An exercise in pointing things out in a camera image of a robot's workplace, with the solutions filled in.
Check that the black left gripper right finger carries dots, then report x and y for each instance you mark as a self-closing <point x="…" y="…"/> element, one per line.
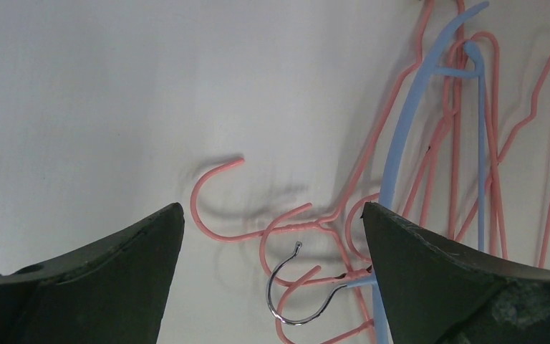
<point x="436" y="290"/>

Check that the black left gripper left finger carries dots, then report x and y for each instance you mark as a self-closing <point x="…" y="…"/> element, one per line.
<point x="113" y="290"/>

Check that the blue plastic hanger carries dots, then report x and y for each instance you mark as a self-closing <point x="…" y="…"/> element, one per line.
<point x="426" y="66"/>

